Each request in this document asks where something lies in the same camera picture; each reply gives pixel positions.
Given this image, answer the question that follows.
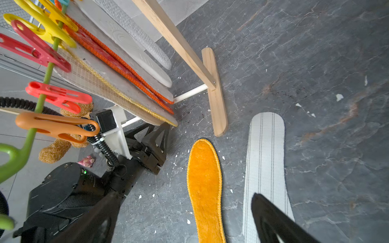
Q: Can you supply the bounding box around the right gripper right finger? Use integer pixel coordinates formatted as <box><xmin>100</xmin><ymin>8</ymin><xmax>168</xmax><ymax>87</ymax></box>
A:
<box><xmin>251</xmin><ymin>193</ymin><xmax>318</xmax><ymax>243</ymax></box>

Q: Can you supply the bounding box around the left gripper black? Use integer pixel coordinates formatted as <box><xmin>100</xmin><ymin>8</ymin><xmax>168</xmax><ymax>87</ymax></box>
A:
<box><xmin>124</xmin><ymin>123</ymin><xmax>170</xmax><ymax>175</ymax></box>

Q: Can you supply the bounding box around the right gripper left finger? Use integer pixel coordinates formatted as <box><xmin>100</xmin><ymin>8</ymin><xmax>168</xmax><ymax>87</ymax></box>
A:
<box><xmin>51</xmin><ymin>192</ymin><xmax>122</xmax><ymax>243</ymax></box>

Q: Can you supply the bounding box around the white striped insole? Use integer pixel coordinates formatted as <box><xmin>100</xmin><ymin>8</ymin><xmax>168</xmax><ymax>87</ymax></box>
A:
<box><xmin>54</xmin><ymin>49</ymin><xmax>164</xmax><ymax>126</ymax></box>
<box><xmin>242</xmin><ymin>112</ymin><xmax>295</xmax><ymax>243</ymax></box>

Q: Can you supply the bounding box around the orange fuzzy insole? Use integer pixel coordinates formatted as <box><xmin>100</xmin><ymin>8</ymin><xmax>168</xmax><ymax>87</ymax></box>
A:
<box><xmin>186</xmin><ymin>139</ymin><xmax>226</xmax><ymax>243</ymax></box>

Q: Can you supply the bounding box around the green clip hanger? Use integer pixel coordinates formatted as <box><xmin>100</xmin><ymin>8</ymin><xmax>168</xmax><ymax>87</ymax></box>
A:
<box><xmin>0</xmin><ymin>0</ymin><xmax>71</xmax><ymax>231</ymax></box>

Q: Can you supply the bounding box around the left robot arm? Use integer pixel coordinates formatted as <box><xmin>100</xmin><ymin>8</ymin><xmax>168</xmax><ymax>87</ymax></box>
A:
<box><xmin>12</xmin><ymin>109</ymin><xmax>170</xmax><ymax>243</ymax></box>

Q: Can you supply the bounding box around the small pink toy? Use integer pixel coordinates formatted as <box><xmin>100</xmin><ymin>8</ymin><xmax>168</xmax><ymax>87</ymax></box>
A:
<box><xmin>78</xmin><ymin>156</ymin><xmax>95</xmax><ymax>168</ymax></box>

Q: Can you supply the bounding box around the orange clothes peg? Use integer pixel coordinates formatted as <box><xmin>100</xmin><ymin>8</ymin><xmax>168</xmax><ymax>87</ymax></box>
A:
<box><xmin>15</xmin><ymin>112</ymin><xmax>100</xmax><ymax>144</ymax></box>

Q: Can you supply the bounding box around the brown teddy bear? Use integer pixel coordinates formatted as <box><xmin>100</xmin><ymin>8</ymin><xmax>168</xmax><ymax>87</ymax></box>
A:
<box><xmin>38</xmin><ymin>102</ymin><xmax>94</xmax><ymax>164</ymax></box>

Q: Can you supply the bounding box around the red clothes peg lower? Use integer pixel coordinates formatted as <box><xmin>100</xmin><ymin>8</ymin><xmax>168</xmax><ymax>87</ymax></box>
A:
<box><xmin>25</xmin><ymin>82</ymin><xmax>92</xmax><ymax>114</ymax></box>

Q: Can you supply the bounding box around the red clothes peg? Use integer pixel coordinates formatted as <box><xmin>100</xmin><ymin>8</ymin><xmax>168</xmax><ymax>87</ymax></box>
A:
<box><xmin>25</xmin><ymin>82</ymin><xmax>92</xmax><ymax>114</ymax></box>
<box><xmin>1</xmin><ymin>20</ymin><xmax>72</xmax><ymax>72</ymax></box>

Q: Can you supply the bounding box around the wooden clothes rack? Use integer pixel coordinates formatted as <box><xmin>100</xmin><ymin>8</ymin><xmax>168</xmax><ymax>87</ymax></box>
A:
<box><xmin>133</xmin><ymin>1</ymin><xmax>228</xmax><ymax>137</ymax></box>

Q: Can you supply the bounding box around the red clothes peg upper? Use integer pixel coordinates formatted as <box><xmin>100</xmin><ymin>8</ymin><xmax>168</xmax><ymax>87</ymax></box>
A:
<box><xmin>1</xmin><ymin>20</ymin><xmax>72</xmax><ymax>72</ymax></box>

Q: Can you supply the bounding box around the yellow clothes peg large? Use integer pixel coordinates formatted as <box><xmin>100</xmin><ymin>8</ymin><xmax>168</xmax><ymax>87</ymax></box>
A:
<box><xmin>3</xmin><ymin>0</ymin><xmax>79</xmax><ymax>48</ymax></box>

